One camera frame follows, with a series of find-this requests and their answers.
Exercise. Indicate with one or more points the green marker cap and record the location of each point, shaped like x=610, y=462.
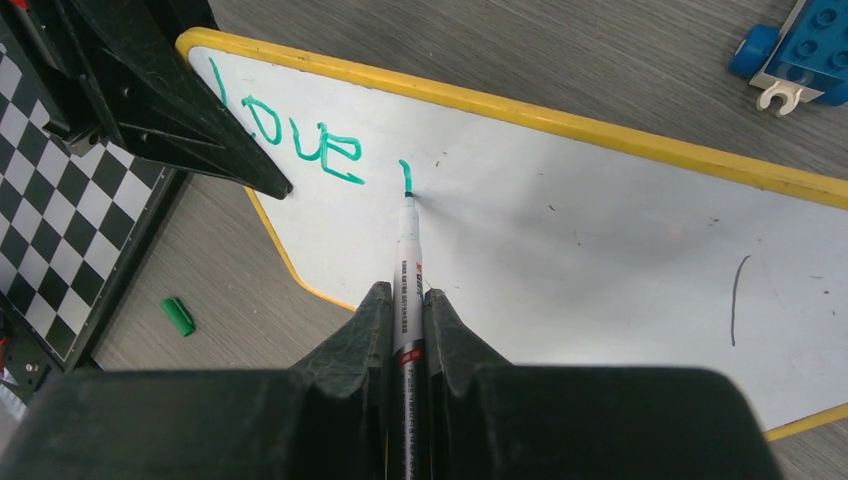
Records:
x=179, y=315

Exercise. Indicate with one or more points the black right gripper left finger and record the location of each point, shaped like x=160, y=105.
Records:
x=321, y=418

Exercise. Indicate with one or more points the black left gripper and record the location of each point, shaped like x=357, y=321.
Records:
x=110, y=70

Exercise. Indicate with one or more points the white green marker pen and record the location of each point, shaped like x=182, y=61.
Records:
x=408, y=443

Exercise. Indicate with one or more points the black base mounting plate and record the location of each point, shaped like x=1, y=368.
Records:
x=26, y=365

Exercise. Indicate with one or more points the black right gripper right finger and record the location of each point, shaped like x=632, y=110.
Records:
x=492, y=419

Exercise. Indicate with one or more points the yellow framed whiteboard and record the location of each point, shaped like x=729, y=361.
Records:
x=557, y=238

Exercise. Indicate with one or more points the blue red toy car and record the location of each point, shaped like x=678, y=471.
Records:
x=804, y=60

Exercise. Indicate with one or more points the black white chessboard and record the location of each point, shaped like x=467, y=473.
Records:
x=74, y=228

